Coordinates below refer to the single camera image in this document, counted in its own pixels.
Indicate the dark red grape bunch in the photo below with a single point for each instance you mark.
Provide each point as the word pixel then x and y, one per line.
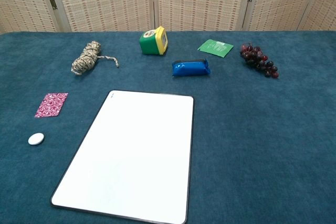
pixel 258 60

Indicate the white rectangular board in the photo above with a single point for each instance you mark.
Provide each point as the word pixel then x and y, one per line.
pixel 131 150

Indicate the green yellow cube toy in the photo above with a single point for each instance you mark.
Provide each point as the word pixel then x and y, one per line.
pixel 150 42

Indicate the green square sachet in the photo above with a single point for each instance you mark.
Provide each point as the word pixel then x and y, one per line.
pixel 215 47

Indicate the red patterned packet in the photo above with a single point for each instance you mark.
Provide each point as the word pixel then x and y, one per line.
pixel 51 105

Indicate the blue snack packet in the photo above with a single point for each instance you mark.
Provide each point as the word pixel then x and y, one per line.
pixel 190 68

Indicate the white round magnet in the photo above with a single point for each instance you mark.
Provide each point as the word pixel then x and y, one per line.
pixel 36 139

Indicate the dark teal table cloth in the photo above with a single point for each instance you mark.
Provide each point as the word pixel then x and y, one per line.
pixel 249 134

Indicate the woven bamboo folding screen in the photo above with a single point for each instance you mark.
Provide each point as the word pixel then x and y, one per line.
pixel 105 1

